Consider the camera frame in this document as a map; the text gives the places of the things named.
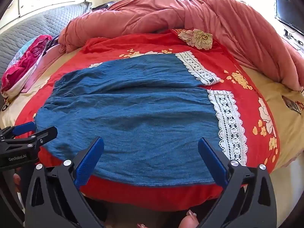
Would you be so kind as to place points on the red floral blanket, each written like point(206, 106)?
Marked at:
point(152, 42)

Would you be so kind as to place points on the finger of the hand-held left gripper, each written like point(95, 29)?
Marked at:
point(45, 134)
point(23, 128)

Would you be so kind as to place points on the pink quilt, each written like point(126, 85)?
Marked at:
point(213, 19)

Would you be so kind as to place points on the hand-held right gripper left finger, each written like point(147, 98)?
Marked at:
point(89, 161)

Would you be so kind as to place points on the grey quilted headboard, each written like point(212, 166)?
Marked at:
point(28, 28)

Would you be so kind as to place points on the blue pants with lace trim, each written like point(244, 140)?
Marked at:
point(133, 114)

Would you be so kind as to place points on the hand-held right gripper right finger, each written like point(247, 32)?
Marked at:
point(213, 162)

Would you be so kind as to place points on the person's left hand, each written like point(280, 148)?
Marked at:
point(17, 182)

